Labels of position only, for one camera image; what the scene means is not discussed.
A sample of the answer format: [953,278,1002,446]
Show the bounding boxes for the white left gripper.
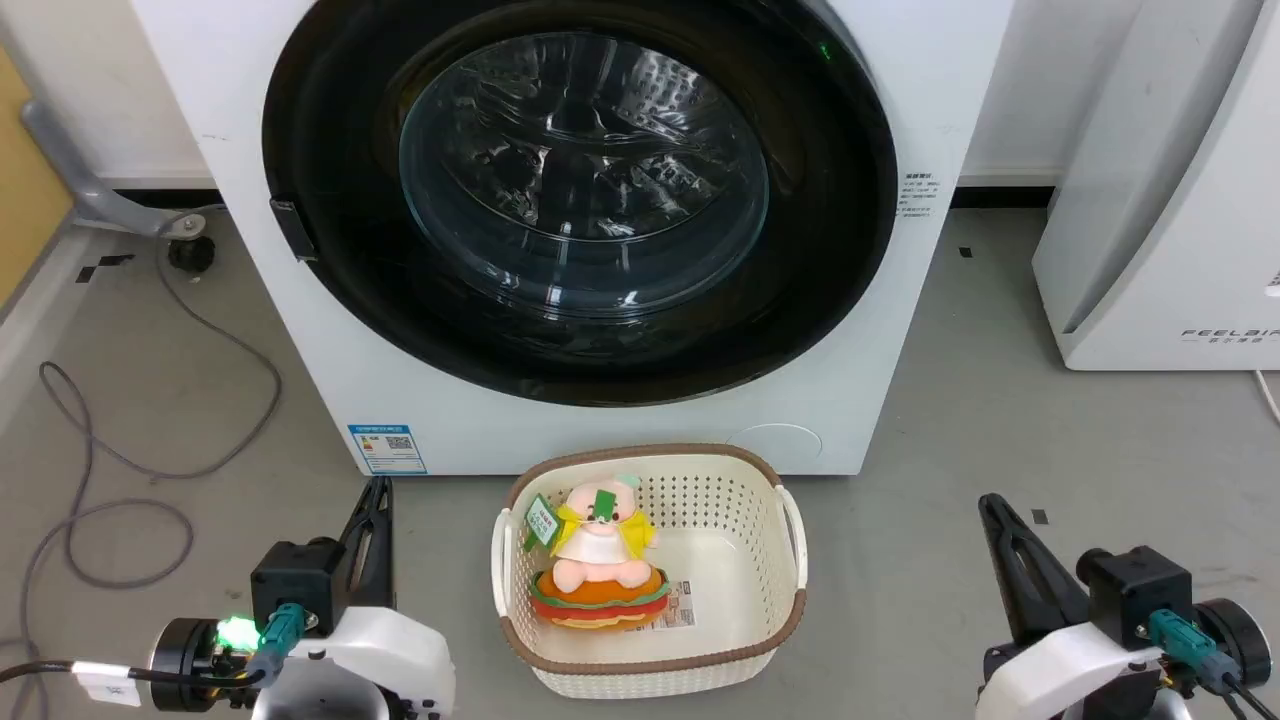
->
[250,477,458,720]

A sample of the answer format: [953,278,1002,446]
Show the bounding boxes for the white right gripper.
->
[975,493,1169,720]

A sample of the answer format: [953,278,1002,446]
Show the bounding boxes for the black round glass washer door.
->
[262,0,899,408]

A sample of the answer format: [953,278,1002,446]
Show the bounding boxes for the white front-load washing machine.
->
[130,0,1016,478]

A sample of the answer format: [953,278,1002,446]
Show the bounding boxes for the green paper doll tag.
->
[523,494,563,552]

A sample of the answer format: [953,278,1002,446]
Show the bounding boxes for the pink plush doll on burger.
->
[528,476,672,631]

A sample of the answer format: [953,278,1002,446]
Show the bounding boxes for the white perforated laundry basket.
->
[490,443,809,699]

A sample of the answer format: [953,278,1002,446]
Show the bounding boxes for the printed paper label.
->
[640,579,697,632]

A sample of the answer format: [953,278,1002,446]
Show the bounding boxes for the black caster wheel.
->
[167,235,217,274]

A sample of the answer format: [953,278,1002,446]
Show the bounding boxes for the white air purifier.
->
[1032,0,1280,372]

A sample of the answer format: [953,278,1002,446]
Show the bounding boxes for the grey curved metal leg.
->
[20,99,227,239]

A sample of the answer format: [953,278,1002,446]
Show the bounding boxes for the yellow wooden board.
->
[0,50,77,306]

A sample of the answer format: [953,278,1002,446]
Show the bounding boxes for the teal left camera connector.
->
[244,602,307,688]

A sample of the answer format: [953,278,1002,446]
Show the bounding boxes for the teal camera connector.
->
[1147,609,1241,693]
[244,602,307,688]

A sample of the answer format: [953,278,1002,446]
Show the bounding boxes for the teal right camera connector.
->
[1147,609,1241,693]

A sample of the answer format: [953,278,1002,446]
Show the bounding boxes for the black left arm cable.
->
[0,660,267,691]

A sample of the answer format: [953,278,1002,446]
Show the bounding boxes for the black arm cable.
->
[1212,668,1280,720]
[0,660,267,691]

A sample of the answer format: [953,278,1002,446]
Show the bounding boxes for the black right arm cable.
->
[1212,668,1280,720]

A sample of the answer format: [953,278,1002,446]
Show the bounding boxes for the grey floor cable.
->
[0,205,284,720]

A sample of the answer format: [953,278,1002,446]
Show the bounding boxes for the white cable tag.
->
[71,660,143,708]

